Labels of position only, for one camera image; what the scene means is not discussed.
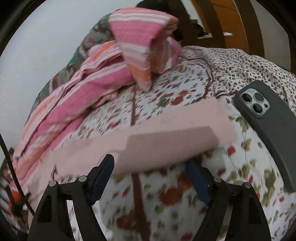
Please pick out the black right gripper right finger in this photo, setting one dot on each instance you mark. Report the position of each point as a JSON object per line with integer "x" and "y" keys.
{"x": 237, "y": 203}

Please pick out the orange wooden door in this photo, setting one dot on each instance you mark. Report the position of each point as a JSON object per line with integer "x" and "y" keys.
{"x": 222, "y": 22}

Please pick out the pink knitted sweater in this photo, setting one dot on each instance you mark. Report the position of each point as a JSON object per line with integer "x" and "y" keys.
{"x": 162, "y": 140}

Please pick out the dark floral patterned blanket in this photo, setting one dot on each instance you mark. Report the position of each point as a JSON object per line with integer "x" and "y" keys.
{"x": 99, "y": 34}

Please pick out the floral white bed sheet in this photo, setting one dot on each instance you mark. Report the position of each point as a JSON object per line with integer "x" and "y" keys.
{"x": 161, "y": 203}

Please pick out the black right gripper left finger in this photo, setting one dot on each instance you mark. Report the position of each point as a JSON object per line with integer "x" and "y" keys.
{"x": 52, "y": 219}

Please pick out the dark cased smartphone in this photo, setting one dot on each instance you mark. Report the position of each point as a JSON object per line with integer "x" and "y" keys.
{"x": 274, "y": 122}

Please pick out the pink striped quilt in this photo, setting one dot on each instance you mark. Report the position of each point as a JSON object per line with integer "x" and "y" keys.
{"x": 142, "y": 45}

